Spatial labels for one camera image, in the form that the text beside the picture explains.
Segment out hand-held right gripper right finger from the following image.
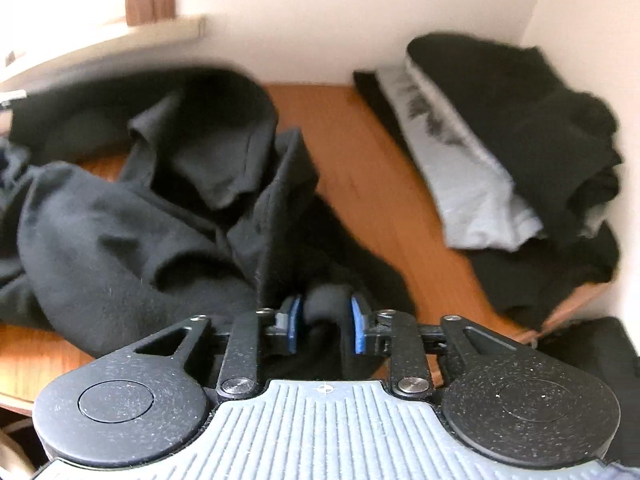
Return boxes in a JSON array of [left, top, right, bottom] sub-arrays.
[[350, 295, 551, 405]]

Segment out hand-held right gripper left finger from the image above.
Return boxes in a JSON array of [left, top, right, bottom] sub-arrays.
[[97, 294, 304, 401]]

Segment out black sweatpants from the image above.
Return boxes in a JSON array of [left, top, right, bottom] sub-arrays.
[[0, 65, 416, 361]]

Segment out light grey printed shirt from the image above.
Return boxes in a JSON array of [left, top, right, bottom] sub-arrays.
[[375, 55, 546, 252]]

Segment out black laptop bag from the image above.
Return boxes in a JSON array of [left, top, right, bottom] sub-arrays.
[[535, 316, 640, 463]]

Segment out beige window sill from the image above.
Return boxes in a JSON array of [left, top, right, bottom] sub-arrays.
[[0, 14, 207, 86]]

